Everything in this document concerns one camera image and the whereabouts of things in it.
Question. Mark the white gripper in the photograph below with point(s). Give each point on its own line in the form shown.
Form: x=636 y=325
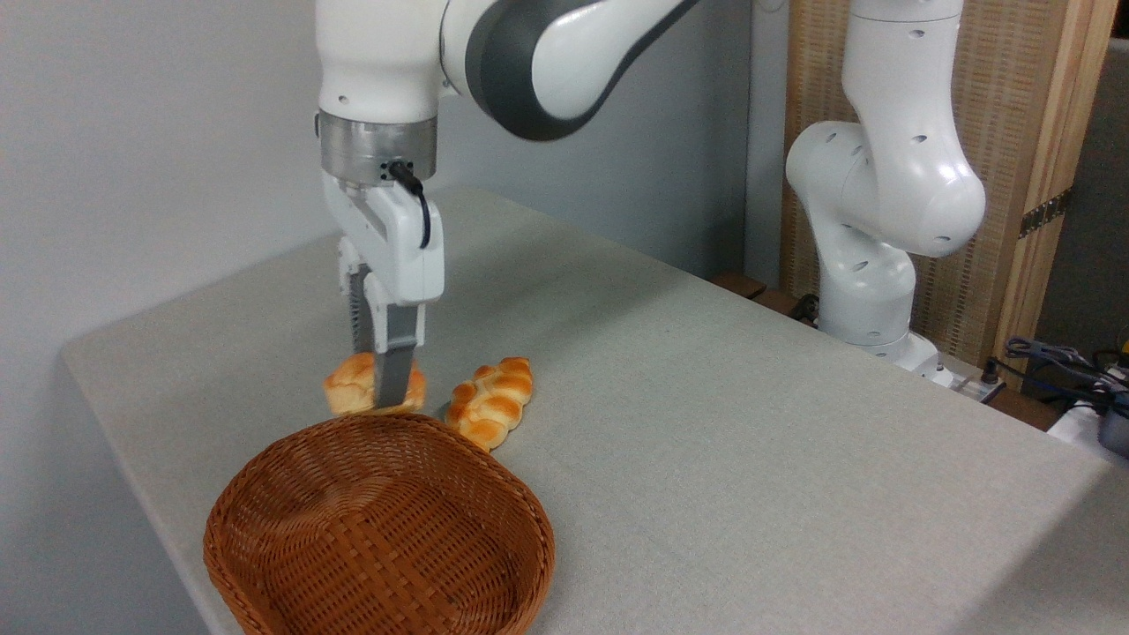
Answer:
x=401 y=247

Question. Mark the round knotted bread roll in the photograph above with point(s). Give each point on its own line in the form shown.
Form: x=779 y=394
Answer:
x=348 y=386

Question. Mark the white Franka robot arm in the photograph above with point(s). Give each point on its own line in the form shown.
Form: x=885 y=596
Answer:
x=882 y=176

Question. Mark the braided bread loaf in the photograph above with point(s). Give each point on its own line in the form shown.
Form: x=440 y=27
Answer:
x=489 y=404

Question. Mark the brown woven wicker basket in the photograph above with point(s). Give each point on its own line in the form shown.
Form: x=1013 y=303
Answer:
x=379 y=529

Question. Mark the dark brown wooden board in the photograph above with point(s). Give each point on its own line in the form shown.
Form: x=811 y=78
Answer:
x=750 y=289

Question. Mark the beige tablecloth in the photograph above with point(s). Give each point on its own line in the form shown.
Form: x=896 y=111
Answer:
x=750 y=441

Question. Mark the wooden rattan folding screen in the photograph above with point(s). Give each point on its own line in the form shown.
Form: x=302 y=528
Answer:
x=1005 y=106

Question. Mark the metal screen hinge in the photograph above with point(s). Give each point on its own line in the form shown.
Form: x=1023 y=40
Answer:
x=1045 y=213

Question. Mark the white grey device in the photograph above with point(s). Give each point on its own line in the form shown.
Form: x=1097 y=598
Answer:
x=1094 y=432

